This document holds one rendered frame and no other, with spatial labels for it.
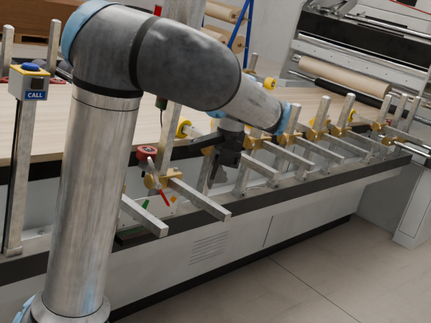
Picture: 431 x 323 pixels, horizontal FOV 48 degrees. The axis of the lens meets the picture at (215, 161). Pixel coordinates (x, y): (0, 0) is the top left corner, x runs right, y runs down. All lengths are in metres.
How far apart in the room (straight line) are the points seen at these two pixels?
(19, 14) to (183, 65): 7.08
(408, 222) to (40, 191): 2.94
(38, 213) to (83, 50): 1.03
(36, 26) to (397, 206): 5.75
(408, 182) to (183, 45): 3.46
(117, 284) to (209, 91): 1.54
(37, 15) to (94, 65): 7.10
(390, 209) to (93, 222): 3.47
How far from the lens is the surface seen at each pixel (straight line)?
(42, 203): 1.72
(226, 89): 0.76
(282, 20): 12.49
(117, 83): 0.77
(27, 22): 7.83
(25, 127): 1.30
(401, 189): 4.09
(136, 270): 2.22
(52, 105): 2.10
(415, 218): 3.96
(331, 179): 2.74
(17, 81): 1.26
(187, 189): 1.64
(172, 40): 0.72
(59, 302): 0.96
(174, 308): 2.52
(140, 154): 1.75
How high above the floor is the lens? 1.52
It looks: 20 degrees down
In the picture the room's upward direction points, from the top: 15 degrees clockwise
